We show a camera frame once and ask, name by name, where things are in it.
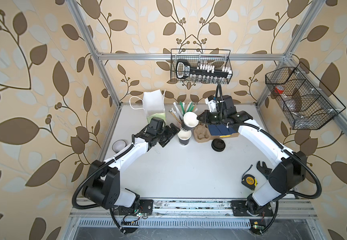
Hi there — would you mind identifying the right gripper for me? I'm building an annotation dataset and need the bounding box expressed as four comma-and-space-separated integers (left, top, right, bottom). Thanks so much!
196, 110, 225, 126

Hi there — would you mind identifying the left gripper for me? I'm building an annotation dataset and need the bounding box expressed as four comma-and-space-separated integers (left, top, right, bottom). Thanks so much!
155, 122, 181, 146

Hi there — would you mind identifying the black paper coffee cup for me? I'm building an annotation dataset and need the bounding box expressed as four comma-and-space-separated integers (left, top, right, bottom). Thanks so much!
181, 112, 199, 132

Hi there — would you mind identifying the brown pulp cup carrier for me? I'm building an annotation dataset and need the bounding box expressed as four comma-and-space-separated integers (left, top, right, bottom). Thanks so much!
193, 124, 211, 143

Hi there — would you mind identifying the black plastic cup lid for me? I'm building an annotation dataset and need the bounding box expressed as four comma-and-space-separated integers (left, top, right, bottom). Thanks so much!
211, 139, 226, 152

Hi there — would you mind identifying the white green paper bag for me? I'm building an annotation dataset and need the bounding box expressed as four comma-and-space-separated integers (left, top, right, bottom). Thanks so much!
129, 90, 166, 123

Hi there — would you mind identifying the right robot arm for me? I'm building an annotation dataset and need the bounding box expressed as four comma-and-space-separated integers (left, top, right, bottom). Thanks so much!
198, 96, 322, 214

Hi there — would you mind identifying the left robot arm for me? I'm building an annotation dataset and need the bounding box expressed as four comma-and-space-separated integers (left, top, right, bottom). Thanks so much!
71, 117, 180, 211

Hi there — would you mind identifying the remaining black paper cup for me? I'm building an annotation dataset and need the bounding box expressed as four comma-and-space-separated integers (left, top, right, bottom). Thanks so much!
177, 130, 192, 146

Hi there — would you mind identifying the white wrapped straw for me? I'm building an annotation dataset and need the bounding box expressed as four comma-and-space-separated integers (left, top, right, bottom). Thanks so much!
173, 103, 183, 121

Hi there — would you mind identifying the black tool in basket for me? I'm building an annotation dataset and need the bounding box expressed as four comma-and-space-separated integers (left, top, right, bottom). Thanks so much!
173, 60, 232, 81

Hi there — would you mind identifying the grey tape roll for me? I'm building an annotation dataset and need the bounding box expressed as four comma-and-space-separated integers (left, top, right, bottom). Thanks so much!
111, 140, 127, 153

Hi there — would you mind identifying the yellow tape measure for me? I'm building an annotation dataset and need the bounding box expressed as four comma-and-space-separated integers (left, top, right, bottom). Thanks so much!
241, 174, 257, 191

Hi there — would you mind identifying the red item in basket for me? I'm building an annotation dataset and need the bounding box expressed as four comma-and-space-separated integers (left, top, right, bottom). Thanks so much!
274, 85, 285, 95

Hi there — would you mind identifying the black wrench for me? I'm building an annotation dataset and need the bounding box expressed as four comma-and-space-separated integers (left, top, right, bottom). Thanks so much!
256, 161, 272, 179

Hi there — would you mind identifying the back wire basket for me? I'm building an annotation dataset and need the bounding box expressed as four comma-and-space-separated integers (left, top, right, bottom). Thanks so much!
170, 48, 233, 85

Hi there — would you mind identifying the wire basket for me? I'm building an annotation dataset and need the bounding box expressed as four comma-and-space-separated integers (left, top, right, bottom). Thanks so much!
170, 48, 233, 85
265, 62, 346, 130

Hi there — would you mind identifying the right wire basket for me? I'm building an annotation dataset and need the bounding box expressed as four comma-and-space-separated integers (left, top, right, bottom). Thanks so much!
265, 62, 346, 130

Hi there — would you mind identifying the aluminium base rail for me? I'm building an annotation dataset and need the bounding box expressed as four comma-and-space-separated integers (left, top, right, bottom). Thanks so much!
69, 198, 318, 229

